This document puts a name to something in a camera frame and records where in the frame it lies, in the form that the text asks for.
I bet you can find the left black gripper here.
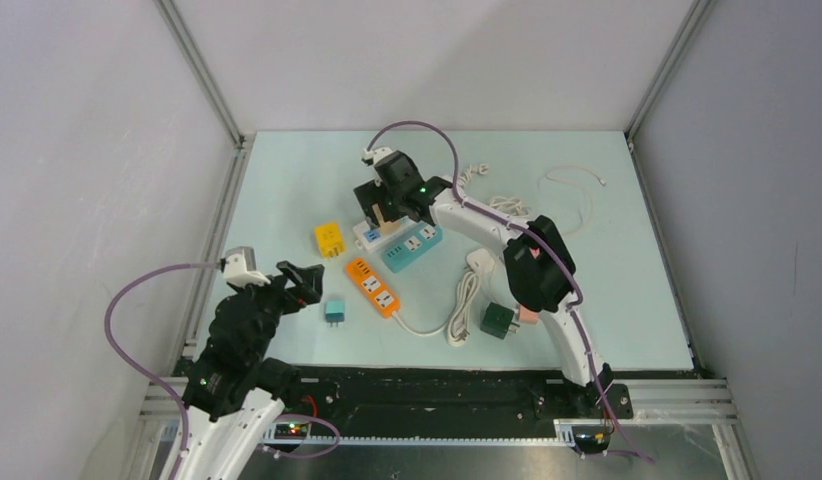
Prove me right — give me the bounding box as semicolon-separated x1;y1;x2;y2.
231;259;324;362

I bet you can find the teal small plug adapter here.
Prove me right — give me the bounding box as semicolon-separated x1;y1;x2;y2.
324;299;346;325

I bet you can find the yellow cube plug adapter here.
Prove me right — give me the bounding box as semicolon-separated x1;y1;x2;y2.
314;222;346;259

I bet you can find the orange power strip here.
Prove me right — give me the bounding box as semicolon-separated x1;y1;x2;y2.
345;257;401;319

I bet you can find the pink small plug adapter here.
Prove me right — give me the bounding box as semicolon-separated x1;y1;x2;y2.
517;305;539;325

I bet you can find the beige cube plug adapter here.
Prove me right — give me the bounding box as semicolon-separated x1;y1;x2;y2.
371;204;389;231

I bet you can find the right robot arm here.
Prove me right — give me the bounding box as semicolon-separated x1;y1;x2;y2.
354;147;608;418

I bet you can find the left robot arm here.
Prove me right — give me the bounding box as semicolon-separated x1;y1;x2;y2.
165;250;325;479

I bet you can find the white plug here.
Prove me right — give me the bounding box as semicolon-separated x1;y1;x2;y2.
466;248;496;277

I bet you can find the dark green plug adapter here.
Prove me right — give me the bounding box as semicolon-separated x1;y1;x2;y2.
479;302;519;340

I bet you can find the white multicolour power strip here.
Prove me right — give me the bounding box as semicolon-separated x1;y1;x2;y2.
352;218;417;253

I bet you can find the blue power strip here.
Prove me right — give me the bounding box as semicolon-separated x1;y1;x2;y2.
381;222;443;273

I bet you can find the left circuit board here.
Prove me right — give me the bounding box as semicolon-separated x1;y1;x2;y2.
271;421;311;441

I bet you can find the circuit board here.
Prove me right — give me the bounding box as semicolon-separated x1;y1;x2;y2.
271;421;311;441
573;431;612;456

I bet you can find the right circuit board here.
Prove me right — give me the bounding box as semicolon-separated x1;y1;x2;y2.
573;431;612;456

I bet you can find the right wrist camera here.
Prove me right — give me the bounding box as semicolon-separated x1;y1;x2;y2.
361;147;394;167

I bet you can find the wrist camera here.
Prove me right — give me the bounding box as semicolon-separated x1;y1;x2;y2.
361;147;394;167
221;246;270;288

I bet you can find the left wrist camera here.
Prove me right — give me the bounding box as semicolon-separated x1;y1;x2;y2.
221;246;270;288

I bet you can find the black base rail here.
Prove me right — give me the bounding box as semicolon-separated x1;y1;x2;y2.
179;360;634;442

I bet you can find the coiled white cord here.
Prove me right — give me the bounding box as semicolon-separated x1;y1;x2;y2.
391;268;485;348

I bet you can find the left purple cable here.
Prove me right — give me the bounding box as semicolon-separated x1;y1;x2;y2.
104;261;227;480

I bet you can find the purple cable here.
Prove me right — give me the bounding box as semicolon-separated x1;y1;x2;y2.
367;120;656;464
104;261;227;480

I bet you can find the thin white cable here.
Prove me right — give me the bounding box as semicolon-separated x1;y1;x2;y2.
542;165;607;240

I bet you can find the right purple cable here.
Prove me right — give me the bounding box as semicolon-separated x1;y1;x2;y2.
367;120;656;464

